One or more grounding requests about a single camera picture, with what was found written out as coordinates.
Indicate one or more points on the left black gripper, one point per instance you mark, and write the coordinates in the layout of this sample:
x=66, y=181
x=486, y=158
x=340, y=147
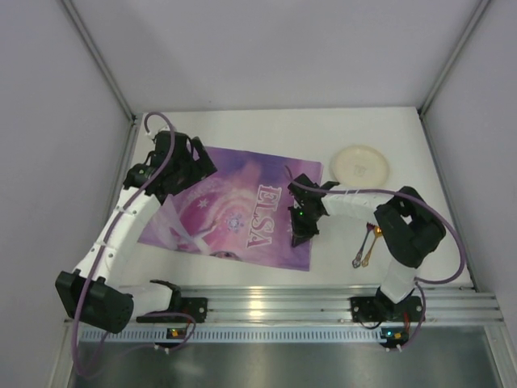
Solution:
x=198, y=160

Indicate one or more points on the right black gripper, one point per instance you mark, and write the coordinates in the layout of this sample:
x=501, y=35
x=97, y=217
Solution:
x=303, y=225

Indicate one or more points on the purple Elsa placemat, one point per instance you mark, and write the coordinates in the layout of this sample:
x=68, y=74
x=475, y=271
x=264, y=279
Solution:
x=240, y=212

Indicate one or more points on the iridescent fork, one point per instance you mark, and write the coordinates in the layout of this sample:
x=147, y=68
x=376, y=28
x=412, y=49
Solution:
x=359, y=255

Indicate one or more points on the gold spoon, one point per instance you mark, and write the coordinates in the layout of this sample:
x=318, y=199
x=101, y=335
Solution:
x=377, y=234

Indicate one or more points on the cream round plate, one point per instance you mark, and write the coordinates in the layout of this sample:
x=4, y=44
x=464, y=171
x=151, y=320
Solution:
x=360, y=166

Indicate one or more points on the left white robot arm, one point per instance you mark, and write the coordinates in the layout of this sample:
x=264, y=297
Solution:
x=93, y=292

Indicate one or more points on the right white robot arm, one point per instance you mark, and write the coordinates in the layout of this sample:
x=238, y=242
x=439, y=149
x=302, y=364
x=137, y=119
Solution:
x=410, y=229

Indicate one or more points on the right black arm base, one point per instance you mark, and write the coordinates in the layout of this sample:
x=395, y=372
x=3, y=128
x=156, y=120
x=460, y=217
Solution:
x=373, y=309

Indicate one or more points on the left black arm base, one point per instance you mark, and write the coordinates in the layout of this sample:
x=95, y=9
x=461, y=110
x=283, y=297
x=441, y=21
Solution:
x=196, y=307

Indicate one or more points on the aluminium mounting rail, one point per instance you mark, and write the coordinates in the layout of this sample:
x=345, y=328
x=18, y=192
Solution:
x=330, y=305

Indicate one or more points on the perforated cable duct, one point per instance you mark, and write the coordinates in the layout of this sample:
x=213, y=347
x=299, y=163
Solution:
x=245, y=335

